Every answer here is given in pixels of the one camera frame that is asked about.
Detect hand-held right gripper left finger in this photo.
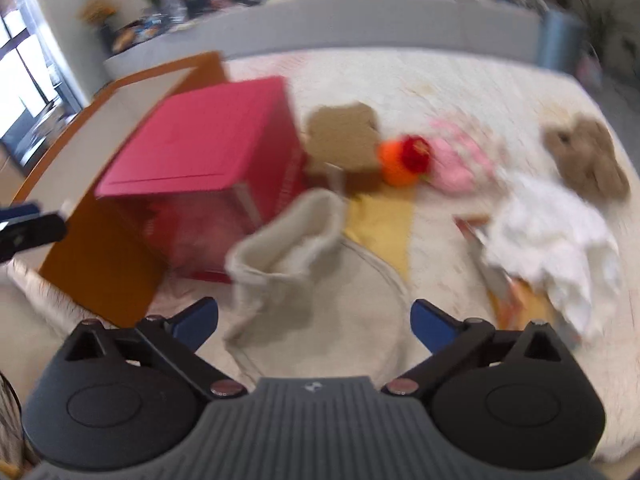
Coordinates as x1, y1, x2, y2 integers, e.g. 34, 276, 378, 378
62, 296, 248, 402

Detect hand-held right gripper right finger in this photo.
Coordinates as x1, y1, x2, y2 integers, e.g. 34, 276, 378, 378
380, 298, 564, 397

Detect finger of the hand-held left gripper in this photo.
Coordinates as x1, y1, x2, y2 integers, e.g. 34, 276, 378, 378
0, 202, 42, 225
0, 212, 69, 265

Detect orange cardboard box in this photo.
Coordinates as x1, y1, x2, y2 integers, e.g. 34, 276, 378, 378
12, 51, 231, 330

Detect beige canvas cloth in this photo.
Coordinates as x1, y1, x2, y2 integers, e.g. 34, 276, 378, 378
225, 239, 411, 387

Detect white cloth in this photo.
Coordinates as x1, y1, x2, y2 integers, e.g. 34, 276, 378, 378
481, 172, 624, 342

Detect orange crochet cupcake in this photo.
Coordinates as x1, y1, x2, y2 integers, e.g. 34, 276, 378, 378
377, 135, 432, 187

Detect pink white crochet hat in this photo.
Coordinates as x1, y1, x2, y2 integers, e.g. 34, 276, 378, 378
427, 117, 497, 196

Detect brown toast plush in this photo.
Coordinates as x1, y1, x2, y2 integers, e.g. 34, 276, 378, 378
302, 102, 382, 175

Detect brown plush toy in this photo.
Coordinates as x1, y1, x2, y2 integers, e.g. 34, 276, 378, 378
542, 117, 631, 206

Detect colourful paper booklet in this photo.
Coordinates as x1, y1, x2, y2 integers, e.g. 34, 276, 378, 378
452, 214, 582, 347

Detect yellow cloth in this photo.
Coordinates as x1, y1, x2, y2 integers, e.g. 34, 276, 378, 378
342, 192, 417, 282

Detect glass balcony door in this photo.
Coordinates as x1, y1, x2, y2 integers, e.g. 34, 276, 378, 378
0, 0, 85, 163

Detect red box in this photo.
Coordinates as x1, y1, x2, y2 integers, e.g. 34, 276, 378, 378
94, 76, 311, 283

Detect dried flowers in dark vase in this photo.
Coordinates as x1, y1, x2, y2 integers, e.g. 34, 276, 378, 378
80, 0, 117, 27

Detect white lace tablecloth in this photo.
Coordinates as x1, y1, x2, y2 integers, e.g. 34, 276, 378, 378
0, 47, 640, 463

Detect pink woven basket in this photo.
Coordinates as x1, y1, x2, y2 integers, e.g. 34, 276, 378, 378
575, 52, 604, 92

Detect marble tv stand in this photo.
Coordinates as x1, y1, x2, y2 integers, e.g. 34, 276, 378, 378
102, 0, 543, 80

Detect grey blue trash can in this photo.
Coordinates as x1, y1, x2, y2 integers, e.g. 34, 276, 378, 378
537, 10, 589, 69

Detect tall leafy potted plant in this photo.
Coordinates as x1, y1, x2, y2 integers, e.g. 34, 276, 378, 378
562, 0, 633, 53

